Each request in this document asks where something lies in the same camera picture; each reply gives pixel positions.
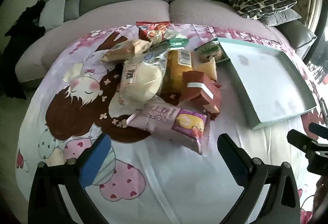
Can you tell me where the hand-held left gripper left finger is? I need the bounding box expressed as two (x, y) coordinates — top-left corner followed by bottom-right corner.
(28, 133), (113, 224)

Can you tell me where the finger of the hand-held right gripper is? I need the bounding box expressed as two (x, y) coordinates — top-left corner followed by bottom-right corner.
(309, 123), (328, 137)
(286, 130), (328, 176)

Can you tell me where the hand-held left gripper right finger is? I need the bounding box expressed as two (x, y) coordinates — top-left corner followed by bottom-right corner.
(216, 133), (301, 224)

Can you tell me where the teal tray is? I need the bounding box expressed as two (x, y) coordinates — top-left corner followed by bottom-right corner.
(216, 37), (318, 130)

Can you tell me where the purple snack packet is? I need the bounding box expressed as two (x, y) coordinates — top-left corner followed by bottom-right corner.
(125, 101), (212, 155)

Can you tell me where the red-brown snack packet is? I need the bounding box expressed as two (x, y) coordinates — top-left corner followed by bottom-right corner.
(179, 70), (222, 114)

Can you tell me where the clear bun packet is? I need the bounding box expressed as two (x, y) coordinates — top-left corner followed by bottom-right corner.
(109, 56), (170, 118)

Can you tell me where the pale yellow pudding cup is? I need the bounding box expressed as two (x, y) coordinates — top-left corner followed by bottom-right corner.
(192, 57), (218, 83)

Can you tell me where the yellow cake packet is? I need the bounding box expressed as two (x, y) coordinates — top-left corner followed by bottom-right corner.
(160, 49), (200, 97)

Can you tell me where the green topped cracker packet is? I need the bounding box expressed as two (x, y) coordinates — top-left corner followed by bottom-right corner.
(143, 38), (190, 60)

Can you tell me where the red snack packet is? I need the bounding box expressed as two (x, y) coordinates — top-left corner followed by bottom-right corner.
(135, 21), (172, 41)

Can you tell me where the printed blanket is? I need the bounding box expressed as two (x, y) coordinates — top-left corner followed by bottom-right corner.
(14, 23), (328, 224)

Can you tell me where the tan bread packet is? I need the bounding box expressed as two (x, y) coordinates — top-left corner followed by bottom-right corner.
(100, 39), (152, 62)

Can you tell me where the grey pillow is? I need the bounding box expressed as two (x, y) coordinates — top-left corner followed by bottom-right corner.
(259, 7), (302, 27)

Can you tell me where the dark cloth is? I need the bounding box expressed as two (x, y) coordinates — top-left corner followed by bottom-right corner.
(4, 0), (47, 100)

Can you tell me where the white green snack packet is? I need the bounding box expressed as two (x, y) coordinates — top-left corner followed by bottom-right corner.
(150, 29), (189, 45)

